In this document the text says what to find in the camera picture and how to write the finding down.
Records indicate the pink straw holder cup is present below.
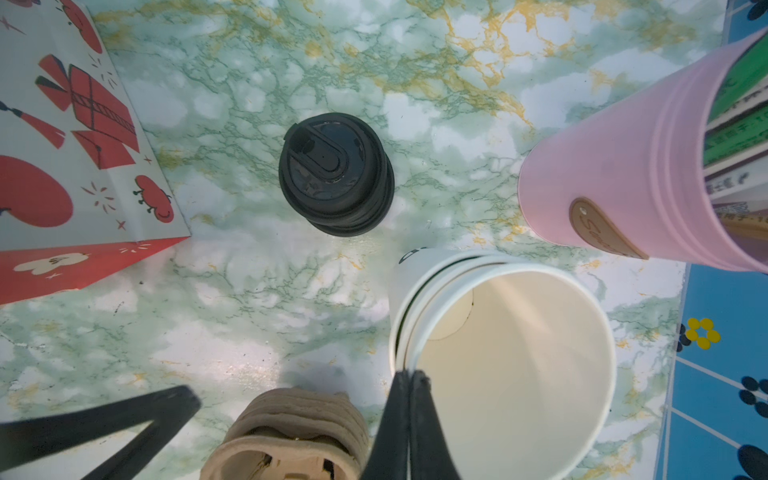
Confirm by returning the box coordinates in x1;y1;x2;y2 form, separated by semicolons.
518;31;767;273

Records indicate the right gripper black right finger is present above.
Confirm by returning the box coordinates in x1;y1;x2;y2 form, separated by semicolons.
360;370;460;480

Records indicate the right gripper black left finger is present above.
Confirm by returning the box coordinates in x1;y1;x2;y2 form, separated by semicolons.
1;385;202;479

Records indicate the white paper cup stack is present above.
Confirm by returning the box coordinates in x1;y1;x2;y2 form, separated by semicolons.
388;247;616;479

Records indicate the brown pulp cup carrier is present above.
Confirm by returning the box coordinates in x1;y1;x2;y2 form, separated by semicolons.
200;388;370;479

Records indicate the red white paper gift bag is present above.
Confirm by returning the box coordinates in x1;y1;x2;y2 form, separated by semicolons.
1;1;190;304

